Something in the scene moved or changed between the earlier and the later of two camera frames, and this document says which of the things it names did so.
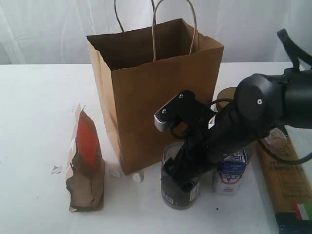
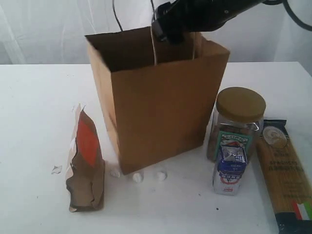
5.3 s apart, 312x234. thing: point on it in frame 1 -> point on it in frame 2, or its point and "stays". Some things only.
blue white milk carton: [227, 178] stays
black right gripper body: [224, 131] -> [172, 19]
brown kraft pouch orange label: [85, 179] stays
